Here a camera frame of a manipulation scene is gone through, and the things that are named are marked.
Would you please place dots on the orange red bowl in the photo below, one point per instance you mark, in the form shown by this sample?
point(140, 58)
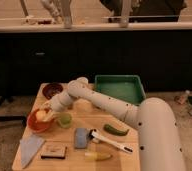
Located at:
point(35, 126)

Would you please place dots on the small tan black box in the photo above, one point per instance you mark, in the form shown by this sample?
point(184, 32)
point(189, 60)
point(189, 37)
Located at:
point(53, 151)

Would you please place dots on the white cup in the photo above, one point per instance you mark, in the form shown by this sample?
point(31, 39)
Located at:
point(83, 80)

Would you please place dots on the green cucumber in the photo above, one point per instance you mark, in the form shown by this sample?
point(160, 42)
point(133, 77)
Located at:
point(112, 130)

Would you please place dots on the green plastic tray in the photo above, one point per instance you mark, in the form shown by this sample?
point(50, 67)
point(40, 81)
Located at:
point(124, 87)

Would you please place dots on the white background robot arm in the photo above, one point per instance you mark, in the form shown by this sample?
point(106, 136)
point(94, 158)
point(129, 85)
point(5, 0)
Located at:
point(54, 9)

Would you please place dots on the dark brown bowl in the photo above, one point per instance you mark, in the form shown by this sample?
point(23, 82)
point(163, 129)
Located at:
point(51, 89)

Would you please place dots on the blue sponge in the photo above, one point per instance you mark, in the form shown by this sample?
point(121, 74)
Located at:
point(81, 138)

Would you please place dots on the yellow banana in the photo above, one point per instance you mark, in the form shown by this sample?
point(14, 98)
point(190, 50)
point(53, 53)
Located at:
point(96, 156)

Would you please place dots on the grey folded cloth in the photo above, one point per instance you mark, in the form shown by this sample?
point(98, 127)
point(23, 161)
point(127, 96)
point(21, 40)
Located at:
point(29, 146)

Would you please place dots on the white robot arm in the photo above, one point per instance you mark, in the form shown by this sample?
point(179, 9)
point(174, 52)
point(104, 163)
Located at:
point(158, 135)

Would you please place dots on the yellow red apple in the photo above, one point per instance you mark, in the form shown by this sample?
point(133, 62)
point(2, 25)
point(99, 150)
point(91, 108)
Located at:
point(40, 115)

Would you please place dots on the dark metal cup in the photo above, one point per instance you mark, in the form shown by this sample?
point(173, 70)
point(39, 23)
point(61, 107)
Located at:
point(70, 107)

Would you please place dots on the light green cup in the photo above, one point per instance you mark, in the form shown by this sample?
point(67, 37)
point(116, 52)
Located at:
point(64, 120)

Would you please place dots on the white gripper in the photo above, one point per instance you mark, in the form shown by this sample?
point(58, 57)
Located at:
point(57, 103)

